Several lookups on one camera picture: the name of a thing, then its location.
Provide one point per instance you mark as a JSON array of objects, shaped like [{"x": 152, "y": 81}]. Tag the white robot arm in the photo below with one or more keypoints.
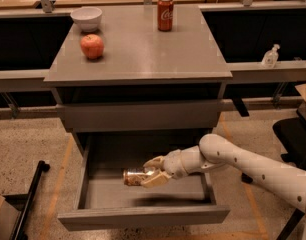
[{"x": 287, "y": 182}]

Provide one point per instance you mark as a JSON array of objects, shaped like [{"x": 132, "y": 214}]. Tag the clear sanitizer pump bottle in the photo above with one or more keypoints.
[{"x": 270, "y": 58}]

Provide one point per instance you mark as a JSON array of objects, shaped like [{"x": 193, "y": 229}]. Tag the red apple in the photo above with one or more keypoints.
[{"x": 92, "y": 46}]

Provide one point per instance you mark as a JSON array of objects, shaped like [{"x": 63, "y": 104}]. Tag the cardboard box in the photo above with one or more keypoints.
[{"x": 8, "y": 218}]

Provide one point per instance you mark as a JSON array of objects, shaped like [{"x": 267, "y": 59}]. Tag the black office chair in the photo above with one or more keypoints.
[{"x": 292, "y": 135}]

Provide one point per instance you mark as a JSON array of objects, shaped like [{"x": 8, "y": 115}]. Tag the black cart frame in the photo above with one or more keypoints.
[{"x": 23, "y": 202}]

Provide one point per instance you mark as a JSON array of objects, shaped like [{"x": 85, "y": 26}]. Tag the closed grey top drawer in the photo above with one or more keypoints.
[{"x": 109, "y": 117}]

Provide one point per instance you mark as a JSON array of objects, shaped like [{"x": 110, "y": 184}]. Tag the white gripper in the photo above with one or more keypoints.
[{"x": 173, "y": 164}]

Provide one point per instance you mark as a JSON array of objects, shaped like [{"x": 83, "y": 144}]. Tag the grey drawer cabinet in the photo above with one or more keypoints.
[{"x": 141, "y": 63}]

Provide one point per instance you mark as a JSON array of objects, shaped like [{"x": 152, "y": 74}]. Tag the open grey middle drawer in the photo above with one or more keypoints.
[{"x": 104, "y": 202}]

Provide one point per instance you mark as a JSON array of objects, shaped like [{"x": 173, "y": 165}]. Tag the red cola can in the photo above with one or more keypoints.
[{"x": 165, "y": 14}]

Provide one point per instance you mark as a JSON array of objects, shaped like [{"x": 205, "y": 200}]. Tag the white ceramic bowl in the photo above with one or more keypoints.
[{"x": 87, "y": 19}]

